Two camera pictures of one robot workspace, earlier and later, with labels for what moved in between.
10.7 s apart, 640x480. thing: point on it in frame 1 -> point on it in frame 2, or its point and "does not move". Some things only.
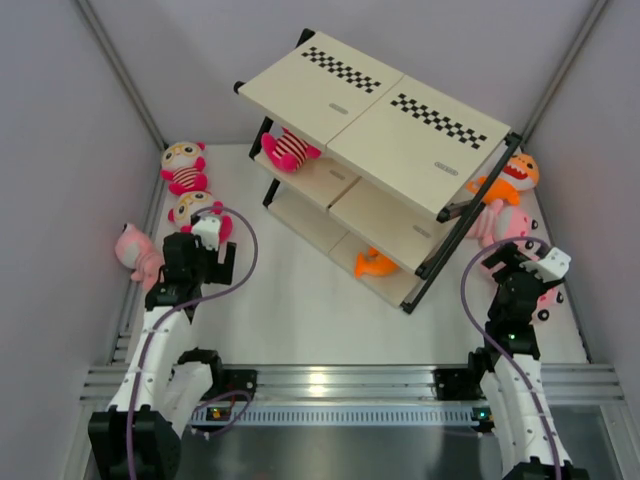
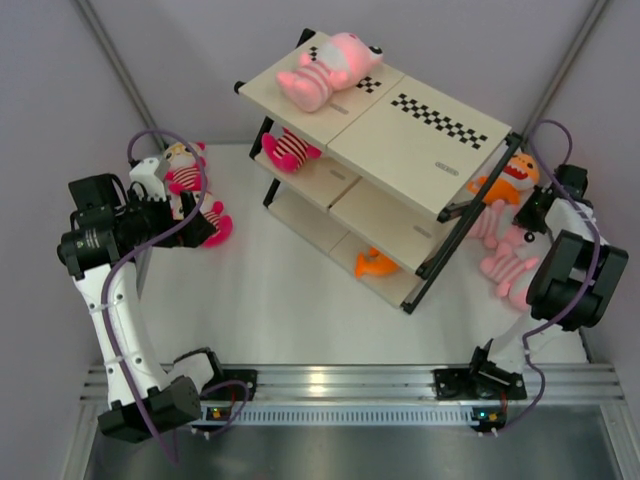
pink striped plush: x=136 y=250 -> x=338 y=62
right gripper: x=506 y=253 -> x=523 y=218
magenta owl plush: x=182 y=165 does not move
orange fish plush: x=375 y=264 does not move
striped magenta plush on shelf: x=288 y=150 does not move
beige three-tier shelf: x=402 y=167 does not move
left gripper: x=224 y=269 -> x=193 y=234
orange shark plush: x=519 y=173 does not move
